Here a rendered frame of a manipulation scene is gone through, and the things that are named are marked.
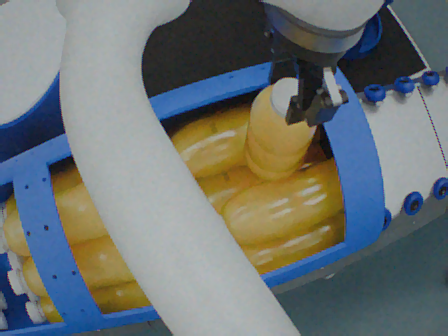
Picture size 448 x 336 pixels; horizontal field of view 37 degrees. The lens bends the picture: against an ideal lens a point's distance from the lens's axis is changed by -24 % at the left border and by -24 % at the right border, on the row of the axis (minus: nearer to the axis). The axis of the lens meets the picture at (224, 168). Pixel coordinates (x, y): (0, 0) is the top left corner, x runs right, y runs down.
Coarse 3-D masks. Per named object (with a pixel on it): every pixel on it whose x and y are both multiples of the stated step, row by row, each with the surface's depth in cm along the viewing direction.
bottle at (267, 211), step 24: (312, 168) 103; (336, 168) 102; (240, 192) 103; (264, 192) 102; (288, 192) 101; (312, 192) 101; (336, 192) 102; (240, 216) 101; (264, 216) 100; (288, 216) 101; (312, 216) 102; (240, 240) 102; (264, 240) 102
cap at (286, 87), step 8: (280, 80) 84; (288, 80) 84; (296, 80) 84; (280, 88) 83; (288, 88) 83; (296, 88) 84; (272, 96) 84; (280, 96) 83; (288, 96) 83; (280, 104) 83; (288, 104) 83; (280, 112) 84
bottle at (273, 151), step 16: (256, 96) 90; (256, 112) 88; (272, 112) 86; (256, 128) 89; (272, 128) 87; (288, 128) 86; (304, 128) 87; (256, 144) 93; (272, 144) 89; (288, 144) 88; (304, 144) 90; (256, 160) 98; (272, 160) 94; (288, 160) 94; (272, 176) 101; (288, 176) 102
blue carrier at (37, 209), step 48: (192, 96) 100; (240, 96) 116; (48, 144) 101; (336, 144) 95; (0, 192) 112; (48, 192) 93; (384, 192) 98; (48, 240) 91; (0, 288) 115; (48, 288) 92
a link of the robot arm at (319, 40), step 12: (276, 12) 57; (276, 24) 59; (288, 24) 57; (300, 24) 56; (288, 36) 60; (300, 36) 58; (312, 36) 57; (324, 36) 57; (336, 36) 56; (348, 36) 57; (360, 36) 60; (312, 48) 60; (324, 48) 59; (336, 48) 59; (348, 48) 60
